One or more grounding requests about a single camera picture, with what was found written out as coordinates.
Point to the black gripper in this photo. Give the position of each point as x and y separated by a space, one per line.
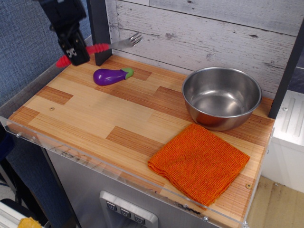
65 17

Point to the red handled metal fork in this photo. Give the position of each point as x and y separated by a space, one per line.
99 47

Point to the stainless steel cabinet front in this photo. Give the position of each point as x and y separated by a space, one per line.
95 194

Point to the stainless steel bowl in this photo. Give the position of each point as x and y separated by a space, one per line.
220 98

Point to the purple toy eggplant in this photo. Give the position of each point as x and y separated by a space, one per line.
106 77

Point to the silver button panel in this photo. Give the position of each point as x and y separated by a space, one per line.
120 213

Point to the dark grey left post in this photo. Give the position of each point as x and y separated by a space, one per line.
98 21

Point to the orange knitted towel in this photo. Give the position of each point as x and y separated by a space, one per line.
199 164

